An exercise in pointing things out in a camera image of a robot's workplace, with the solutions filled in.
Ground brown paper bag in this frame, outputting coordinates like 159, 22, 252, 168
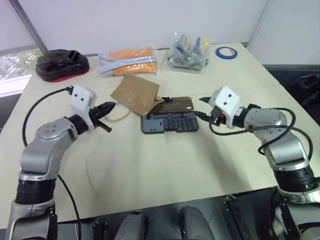
103, 72, 165, 124

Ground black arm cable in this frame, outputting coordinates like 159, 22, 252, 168
209, 107, 314, 161
21, 86, 82, 240

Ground bagged orange canvas shoes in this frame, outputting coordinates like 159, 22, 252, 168
97, 44, 160, 77

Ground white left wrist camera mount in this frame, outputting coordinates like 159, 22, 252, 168
69, 84, 98, 130

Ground blue tape roll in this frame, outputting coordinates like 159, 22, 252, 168
215, 45, 239, 61

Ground dark object behind table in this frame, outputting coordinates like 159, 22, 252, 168
289, 73, 320, 109

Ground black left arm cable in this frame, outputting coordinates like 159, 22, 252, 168
21, 86, 82, 240

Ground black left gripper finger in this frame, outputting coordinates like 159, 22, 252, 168
95, 119, 112, 133
102, 101, 117, 114

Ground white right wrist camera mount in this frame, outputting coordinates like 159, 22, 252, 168
208, 86, 245, 130

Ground black shoe with red sole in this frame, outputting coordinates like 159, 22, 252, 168
34, 48, 91, 83

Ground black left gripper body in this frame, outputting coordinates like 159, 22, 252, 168
89, 105, 108, 126

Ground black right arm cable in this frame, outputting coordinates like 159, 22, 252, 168
209, 107, 314, 161

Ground grey rounded robot leg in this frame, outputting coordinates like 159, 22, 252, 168
179, 205, 209, 240
116, 209, 151, 240

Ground clear bag of blue-yellow items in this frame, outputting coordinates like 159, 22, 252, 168
164, 31, 216, 75

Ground black metal frame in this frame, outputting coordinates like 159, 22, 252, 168
223, 193, 277, 240

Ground black bracket under table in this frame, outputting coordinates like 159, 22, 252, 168
90, 216, 109, 240

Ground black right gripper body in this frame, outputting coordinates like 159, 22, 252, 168
209, 106, 226, 126

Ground black tool case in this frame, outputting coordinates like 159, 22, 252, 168
140, 95, 201, 136

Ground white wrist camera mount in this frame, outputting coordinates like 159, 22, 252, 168
208, 86, 245, 130
69, 84, 98, 130

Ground grey window frame post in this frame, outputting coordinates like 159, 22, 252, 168
7, 0, 49, 54

